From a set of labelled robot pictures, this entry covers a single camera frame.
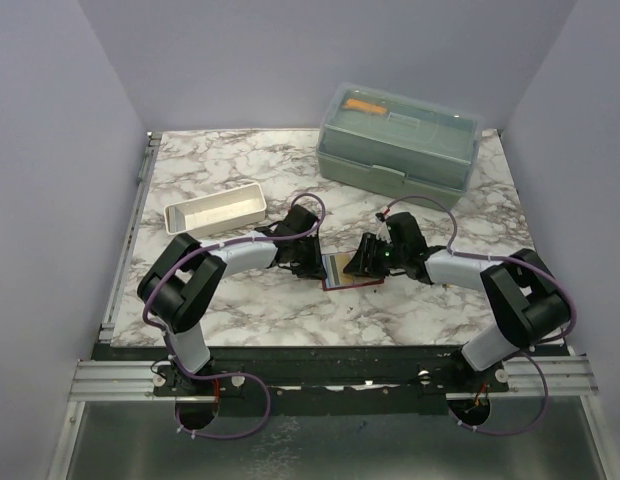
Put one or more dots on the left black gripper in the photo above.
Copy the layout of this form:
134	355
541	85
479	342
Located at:
313	268

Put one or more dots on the orange handled tool in toolbox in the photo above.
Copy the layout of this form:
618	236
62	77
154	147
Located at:
364	107

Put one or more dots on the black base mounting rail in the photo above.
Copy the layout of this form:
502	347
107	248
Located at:
314	381

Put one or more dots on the white rectangular plastic tray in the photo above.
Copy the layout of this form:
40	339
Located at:
216	213

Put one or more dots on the red leather card holder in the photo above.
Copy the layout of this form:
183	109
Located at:
337	280

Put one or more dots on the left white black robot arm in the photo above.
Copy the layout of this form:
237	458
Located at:
179	287

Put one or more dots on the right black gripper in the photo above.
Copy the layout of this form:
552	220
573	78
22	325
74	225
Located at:
364	262

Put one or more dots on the gold card with black stripe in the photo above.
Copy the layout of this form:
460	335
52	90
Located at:
343	259

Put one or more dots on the green plastic toolbox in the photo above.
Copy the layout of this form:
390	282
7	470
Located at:
419	149

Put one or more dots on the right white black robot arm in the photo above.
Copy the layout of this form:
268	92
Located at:
526	303

